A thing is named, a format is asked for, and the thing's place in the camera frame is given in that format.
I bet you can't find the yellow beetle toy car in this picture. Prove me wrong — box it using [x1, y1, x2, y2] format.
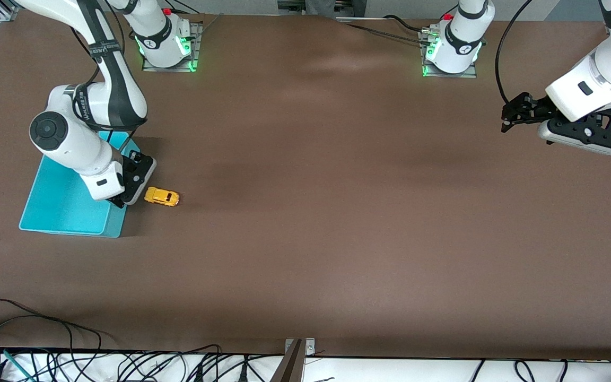
[144, 187, 180, 208]

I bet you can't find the turquoise plastic bin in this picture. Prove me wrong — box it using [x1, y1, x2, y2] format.
[19, 130, 143, 239]

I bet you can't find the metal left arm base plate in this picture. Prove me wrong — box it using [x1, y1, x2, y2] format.
[420, 29, 479, 79]

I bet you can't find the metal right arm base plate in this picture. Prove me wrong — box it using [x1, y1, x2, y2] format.
[142, 21, 203, 73]

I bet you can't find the grey braided cable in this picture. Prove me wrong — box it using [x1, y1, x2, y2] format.
[336, 19, 429, 46]

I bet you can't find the aluminium frame rail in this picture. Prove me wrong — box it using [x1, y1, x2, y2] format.
[278, 0, 365, 12]

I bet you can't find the grey metal post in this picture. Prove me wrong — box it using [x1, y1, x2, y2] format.
[269, 340, 305, 382]

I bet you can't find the small metal edge bracket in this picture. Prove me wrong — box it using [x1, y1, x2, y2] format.
[284, 338, 317, 357]

